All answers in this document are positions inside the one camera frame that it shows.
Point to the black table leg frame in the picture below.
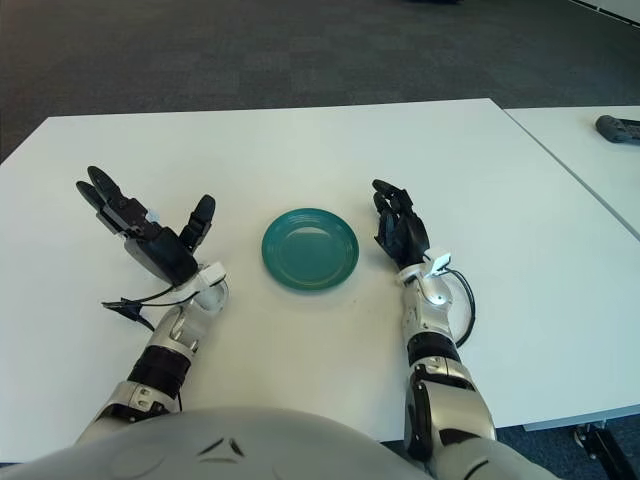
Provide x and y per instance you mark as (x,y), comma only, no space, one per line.
(600,445)

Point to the dark grey handheld controller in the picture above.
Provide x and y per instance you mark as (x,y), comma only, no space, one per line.
(617,129)

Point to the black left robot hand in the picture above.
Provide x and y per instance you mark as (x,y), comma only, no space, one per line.
(160,250)

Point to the teal round plate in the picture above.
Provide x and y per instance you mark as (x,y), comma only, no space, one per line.
(310,255)

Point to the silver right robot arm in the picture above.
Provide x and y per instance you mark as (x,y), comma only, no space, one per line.
(440,380)

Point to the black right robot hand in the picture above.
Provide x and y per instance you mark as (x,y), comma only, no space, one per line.
(407,235)

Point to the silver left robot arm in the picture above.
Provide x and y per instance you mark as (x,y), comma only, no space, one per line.
(170,330)

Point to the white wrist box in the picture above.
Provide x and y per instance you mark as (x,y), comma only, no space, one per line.
(440,262)
(214,274)

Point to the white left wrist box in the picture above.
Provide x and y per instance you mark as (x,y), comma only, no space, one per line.
(214,274)

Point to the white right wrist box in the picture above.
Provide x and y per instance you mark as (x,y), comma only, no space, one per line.
(440,262)

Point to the grey robot torso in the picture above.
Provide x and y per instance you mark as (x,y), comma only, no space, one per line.
(225,450)

